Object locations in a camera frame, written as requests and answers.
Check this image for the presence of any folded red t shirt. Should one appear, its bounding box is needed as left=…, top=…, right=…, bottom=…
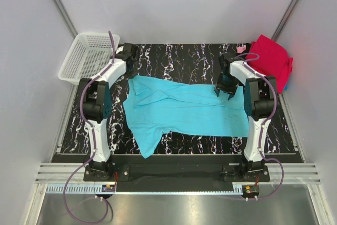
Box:
left=246, top=35, right=293, bottom=94

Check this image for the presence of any corner metal post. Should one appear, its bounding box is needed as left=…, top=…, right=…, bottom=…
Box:
left=52, top=0, right=78, bottom=38
left=271, top=0, right=300, bottom=41

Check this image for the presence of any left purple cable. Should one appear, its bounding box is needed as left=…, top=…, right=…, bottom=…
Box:
left=63, top=30, right=116, bottom=222

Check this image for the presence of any cyan t shirt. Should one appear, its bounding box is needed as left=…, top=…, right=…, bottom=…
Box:
left=123, top=75, right=249, bottom=159

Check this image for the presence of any pink paper tag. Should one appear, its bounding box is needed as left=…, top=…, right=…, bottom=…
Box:
left=236, top=45, right=246, bottom=54

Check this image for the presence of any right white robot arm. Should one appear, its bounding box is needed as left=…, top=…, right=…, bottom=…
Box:
left=214, top=53, right=277, bottom=181

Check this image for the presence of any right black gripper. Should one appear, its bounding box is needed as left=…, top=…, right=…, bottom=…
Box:
left=214, top=73, right=240, bottom=100

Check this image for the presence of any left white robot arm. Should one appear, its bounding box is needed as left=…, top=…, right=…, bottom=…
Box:
left=78, top=43, right=139, bottom=181

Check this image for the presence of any right corner metal post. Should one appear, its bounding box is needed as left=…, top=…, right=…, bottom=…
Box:
left=271, top=0, right=300, bottom=41

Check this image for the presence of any left corner metal post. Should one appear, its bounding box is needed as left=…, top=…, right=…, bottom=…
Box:
left=52, top=0, right=78, bottom=38

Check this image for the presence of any white plastic basket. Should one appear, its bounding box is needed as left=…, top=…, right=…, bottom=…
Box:
left=58, top=32, right=120, bottom=85

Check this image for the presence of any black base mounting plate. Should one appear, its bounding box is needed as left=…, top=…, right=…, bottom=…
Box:
left=84, top=154, right=270, bottom=193

